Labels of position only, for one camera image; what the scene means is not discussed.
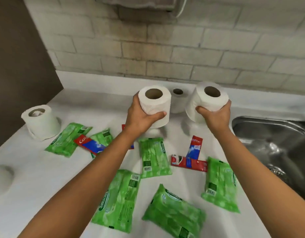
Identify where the metal paper towel dispenser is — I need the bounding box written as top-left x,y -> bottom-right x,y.
94,0 -> 188,18

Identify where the stainless steel sink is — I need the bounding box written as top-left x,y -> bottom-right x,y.
231,116 -> 305,206

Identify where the white countertop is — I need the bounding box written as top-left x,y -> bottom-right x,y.
0,70 -> 305,238

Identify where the person's right forearm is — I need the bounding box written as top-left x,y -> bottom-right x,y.
209,131 -> 305,238

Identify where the person's right hand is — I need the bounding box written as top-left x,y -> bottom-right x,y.
195,99 -> 234,139

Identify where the metal sink drain strainer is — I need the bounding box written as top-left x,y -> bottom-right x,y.
268,166 -> 291,185

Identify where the person's left hand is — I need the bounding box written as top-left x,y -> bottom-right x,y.
123,91 -> 168,137

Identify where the group of green wipe packets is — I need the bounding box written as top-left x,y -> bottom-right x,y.
89,128 -> 114,160
141,183 -> 207,238
91,169 -> 141,234

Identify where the brown cabinet panel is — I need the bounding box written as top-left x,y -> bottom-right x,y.
0,0 -> 64,151

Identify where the person's left forearm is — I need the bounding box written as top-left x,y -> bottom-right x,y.
18,129 -> 150,238

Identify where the group of white toilet rolls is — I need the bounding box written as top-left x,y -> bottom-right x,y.
138,85 -> 172,129
0,164 -> 15,199

